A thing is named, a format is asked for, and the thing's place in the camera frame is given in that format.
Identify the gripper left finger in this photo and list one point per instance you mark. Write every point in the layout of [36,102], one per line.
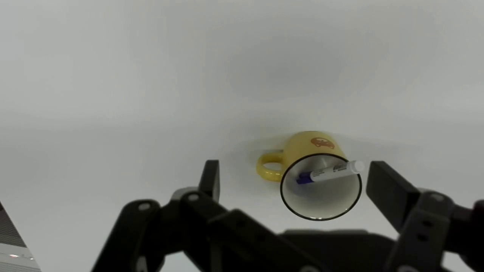
[196,226]

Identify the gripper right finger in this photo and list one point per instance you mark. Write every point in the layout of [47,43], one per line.
[419,211]

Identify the white marker with blue cap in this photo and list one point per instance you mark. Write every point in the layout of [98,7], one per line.
[329,172]

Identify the yellow mug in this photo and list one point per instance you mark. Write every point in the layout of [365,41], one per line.
[314,177]

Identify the grey computer case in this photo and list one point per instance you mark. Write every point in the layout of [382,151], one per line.
[13,245]

